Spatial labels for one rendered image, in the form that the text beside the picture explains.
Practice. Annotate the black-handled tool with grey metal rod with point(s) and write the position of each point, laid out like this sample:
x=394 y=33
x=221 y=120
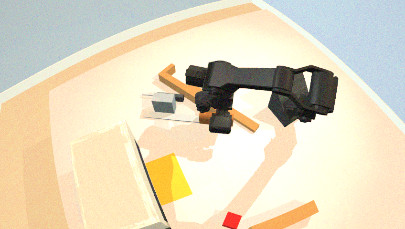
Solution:
x=178 y=97

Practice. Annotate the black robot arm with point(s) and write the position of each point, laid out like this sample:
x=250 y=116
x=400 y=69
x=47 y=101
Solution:
x=223 y=79

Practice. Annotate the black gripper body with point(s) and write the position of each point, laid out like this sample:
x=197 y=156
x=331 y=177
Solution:
x=221 y=123

